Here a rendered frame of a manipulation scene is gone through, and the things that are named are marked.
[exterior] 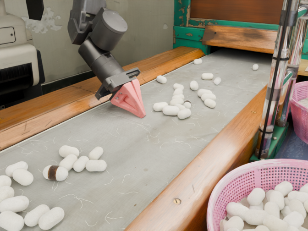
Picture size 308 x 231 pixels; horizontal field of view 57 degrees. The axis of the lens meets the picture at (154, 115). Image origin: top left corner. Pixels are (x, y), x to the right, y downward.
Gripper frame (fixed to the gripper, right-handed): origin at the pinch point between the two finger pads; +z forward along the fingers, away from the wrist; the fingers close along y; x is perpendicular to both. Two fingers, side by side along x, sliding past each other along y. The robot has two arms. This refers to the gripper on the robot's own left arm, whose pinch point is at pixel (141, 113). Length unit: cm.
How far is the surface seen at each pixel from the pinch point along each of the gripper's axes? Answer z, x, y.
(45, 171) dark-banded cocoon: 1.0, -1.9, -25.2
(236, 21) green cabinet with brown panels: -11, -7, 59
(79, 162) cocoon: 2.7, -3.3, -20.6
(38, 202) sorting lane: 4.3, -2.4, -28.6
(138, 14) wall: -96, 85, 157
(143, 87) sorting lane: -7.9, 8.1, 14.9
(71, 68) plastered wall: -112, 171, 132
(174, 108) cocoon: 3.6, -4.3, 4.6
